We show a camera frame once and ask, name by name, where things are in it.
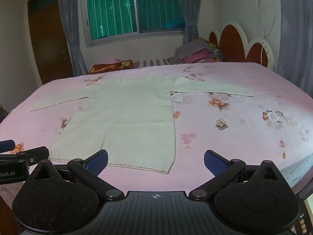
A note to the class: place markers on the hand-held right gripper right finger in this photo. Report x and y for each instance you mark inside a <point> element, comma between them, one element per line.
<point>215,162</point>

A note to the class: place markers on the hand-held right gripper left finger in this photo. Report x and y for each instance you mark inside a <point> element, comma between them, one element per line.
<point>97,162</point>

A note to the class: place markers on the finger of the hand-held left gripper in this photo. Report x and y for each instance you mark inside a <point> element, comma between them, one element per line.
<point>6,145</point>
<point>36,154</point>

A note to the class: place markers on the white knit sweater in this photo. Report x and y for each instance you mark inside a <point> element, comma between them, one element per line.
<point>127,117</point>

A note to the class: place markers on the pile of folded clothes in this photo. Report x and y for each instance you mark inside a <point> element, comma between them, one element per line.
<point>195,52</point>

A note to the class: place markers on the pink floral bedsheet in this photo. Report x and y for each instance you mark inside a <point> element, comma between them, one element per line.
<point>220,139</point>

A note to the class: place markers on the dark object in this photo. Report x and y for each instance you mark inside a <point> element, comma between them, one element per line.
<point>3,113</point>

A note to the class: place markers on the red patterned pillow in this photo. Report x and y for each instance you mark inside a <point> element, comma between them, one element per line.
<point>110,66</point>

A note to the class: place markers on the device with buttons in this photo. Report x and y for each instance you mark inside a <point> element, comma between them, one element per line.
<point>305,215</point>

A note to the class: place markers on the brown wooden door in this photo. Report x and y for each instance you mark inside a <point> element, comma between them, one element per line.
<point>49,41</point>

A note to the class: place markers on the grey striped cloth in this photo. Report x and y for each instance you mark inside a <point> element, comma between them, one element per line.
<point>151,62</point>

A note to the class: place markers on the red and white scalloped headboard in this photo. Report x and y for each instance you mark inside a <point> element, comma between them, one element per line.
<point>232,41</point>

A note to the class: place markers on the grey curtain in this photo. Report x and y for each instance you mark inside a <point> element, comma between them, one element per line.
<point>189,9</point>
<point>71,29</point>

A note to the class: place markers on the grey patterned fabric panel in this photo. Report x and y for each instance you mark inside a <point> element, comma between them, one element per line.
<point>298,41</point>

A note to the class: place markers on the window with green glass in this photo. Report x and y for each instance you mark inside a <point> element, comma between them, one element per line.
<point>112,14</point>

